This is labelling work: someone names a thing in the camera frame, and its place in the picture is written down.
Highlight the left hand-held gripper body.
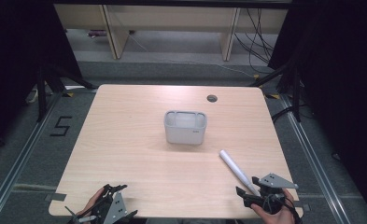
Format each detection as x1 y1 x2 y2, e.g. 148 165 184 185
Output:
91 186 133 224

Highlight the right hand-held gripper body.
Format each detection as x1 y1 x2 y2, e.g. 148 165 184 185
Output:
254 173 300 215

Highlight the white pen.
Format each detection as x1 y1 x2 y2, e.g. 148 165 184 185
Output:
219 149 261 197

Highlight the grey plastic pen holder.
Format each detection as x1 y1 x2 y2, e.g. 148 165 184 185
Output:
163 110 208 146

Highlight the person's left hand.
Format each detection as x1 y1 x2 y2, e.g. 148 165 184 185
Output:
76 187 106 219

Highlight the person's right hand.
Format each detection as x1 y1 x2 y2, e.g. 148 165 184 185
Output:
250 188 297 224

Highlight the grey floor tape patch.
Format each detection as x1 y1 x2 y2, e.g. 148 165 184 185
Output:
44 192 68 203

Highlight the black metal stand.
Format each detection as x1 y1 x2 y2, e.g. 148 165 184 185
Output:
248 57 304 123
35 61 99 123

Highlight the black curtain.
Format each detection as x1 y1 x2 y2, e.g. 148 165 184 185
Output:
267 0 367 216
0 0 83 158

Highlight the small pink object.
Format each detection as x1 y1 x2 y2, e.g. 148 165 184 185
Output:
87 29 108 39

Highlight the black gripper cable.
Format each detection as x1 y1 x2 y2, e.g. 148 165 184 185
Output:
282 194 303 224

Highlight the metal floor rail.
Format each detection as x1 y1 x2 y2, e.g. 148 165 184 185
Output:
0 91 64 224
278 93 354 224

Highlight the black floor cable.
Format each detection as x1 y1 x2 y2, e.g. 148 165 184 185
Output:
270 105 295 124

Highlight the bundle of black cables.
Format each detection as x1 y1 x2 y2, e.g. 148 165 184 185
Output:
233 7 276 75

